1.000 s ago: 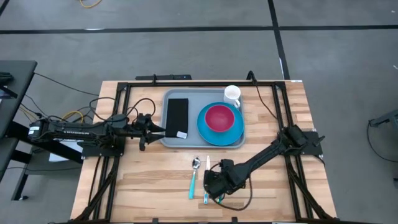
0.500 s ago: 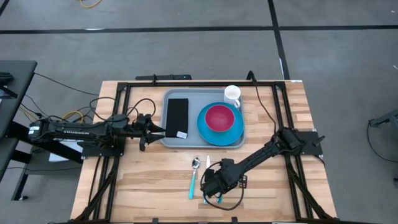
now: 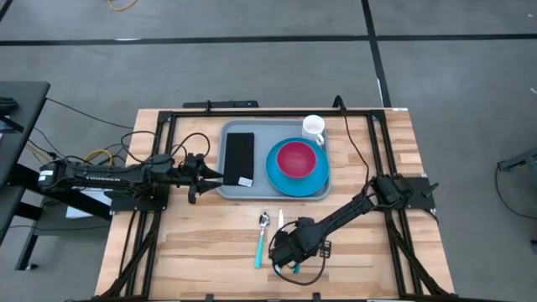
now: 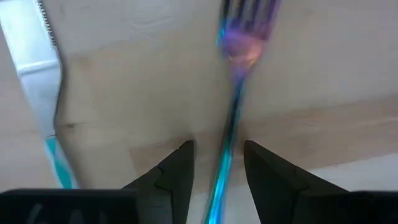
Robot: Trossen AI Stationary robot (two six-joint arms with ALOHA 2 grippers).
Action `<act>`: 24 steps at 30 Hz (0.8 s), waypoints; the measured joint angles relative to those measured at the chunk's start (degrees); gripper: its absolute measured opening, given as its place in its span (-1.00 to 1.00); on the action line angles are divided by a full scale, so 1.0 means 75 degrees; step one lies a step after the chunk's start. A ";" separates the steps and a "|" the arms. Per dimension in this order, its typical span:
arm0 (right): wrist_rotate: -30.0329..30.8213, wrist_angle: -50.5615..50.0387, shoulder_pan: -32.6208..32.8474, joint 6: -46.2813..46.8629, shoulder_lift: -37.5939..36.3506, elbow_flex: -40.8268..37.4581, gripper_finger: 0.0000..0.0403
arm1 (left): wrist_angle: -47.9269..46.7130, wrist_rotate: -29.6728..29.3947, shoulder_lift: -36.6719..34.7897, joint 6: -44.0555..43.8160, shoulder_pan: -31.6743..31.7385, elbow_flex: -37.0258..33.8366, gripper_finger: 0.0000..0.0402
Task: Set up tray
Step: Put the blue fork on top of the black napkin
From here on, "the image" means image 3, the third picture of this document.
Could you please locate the grey plastic tray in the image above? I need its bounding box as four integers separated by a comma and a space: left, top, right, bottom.
216, 118, 332, 200

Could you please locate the black napkin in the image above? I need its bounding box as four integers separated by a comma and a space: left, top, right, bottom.
222, 132, 256, 188

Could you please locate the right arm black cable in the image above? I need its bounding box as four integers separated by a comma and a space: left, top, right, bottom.
268, 221, 331, 287

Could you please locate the magenta bowl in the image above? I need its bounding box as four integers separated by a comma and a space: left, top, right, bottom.
275, 140, 318, 180

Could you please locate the black aluminium table frame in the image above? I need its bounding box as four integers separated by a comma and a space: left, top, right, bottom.
96, 107, 458, 302

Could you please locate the black bar device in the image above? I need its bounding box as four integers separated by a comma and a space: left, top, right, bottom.
182, 99, 260, 109

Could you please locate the white mug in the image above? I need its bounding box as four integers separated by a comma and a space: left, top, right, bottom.
301, 114, 327, 147

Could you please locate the spoon with teal handle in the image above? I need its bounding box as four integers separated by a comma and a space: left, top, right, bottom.
253, 211, 271, 270

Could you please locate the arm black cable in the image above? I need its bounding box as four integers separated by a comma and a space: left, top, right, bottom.
268, 221, 331, 287
120, 130, 211, 167

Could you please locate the knife with white teal handle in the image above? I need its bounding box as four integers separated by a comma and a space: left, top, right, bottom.
274, 209, 285, 276

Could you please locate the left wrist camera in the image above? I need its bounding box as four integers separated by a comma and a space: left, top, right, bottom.
184, 153, 207, 171

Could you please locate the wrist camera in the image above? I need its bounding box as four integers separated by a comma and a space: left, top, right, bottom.
184, 153, 207, 171
269, 229, 295, 266

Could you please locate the black desk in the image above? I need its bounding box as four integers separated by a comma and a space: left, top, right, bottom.
0, 81, 113, 272

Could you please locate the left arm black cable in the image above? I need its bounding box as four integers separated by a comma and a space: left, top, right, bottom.
120, 130, 211, 167

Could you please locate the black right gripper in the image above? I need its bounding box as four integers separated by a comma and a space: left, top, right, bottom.
287, 216, 332, 265

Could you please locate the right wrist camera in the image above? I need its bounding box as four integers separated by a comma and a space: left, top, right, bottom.
269, 229, 295, 266

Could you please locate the black floor cable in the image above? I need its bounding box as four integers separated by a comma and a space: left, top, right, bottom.
44, 97, 135, 130

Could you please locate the blue round plate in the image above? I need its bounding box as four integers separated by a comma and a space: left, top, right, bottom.
264, 137, 331, 198

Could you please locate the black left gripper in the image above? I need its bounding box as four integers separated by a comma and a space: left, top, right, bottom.
179, 164, 225, 206

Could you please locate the grey floor stand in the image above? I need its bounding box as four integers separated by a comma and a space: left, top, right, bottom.
497, 146, 537, 174

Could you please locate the long black supply cable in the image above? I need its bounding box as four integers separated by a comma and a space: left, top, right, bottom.
333, 95, 373, 190

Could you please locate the white paper sheet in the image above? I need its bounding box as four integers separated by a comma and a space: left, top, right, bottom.
65, 187, 112, 219

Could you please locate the yellow floor cable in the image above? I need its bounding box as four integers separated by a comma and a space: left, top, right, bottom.
81, 148, 114, 169
107, 0, 138, 12

